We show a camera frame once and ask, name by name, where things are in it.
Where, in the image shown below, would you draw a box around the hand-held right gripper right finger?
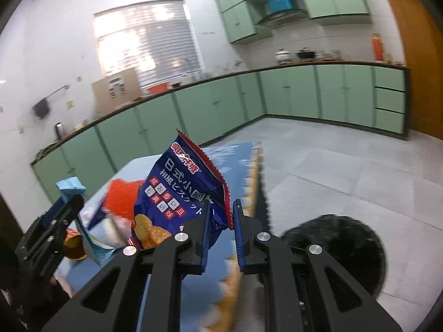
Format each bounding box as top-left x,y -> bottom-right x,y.
233,199 -> 402,332

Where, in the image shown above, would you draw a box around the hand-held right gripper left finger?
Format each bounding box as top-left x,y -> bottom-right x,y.
41,203 -> 212,332

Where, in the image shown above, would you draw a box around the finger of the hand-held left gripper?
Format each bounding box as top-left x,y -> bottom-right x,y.
33,194 -> 86,250

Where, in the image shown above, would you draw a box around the light blue packet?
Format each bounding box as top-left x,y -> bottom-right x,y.
55,176 -> 116,267

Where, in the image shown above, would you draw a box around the orange plastic bag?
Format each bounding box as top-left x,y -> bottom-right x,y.
100,178 -> 146,222

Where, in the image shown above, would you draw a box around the dark blue snack packet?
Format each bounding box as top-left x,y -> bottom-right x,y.
125,129 -> 232,251

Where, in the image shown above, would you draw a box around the black trash bin with bag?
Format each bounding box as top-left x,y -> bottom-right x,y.
280,214 -> 386,300

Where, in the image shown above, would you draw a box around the wooden table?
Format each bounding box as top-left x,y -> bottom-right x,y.
204,145 -> 264,332

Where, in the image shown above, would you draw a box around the table with blue cloth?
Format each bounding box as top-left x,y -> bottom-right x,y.
57,142 -> 272,332

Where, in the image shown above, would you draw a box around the dark cloth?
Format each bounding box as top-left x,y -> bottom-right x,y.
33,98 -> 51,119

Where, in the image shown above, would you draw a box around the cardboard box on counter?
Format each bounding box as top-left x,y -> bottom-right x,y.
92,67 -> 142,115

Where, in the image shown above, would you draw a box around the green base cabinets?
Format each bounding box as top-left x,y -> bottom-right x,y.
30,60 -> 411,204

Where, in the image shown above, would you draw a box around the window blind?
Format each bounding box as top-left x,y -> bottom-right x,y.
93,0 -> 203,89

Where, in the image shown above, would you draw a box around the range hood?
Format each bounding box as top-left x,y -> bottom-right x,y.
255,9 -> 308,28

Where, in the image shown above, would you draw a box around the orange thermos flask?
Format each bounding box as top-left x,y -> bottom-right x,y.
371,33 -> 384,62

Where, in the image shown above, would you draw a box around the blue box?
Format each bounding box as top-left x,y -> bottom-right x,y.
266,0 -> 295,12

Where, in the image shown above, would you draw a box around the wooden door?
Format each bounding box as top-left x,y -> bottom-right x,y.
379,0 -> 443,139

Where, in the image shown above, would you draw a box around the wall towel rail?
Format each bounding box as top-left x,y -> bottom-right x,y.
33,85 -> 68,109

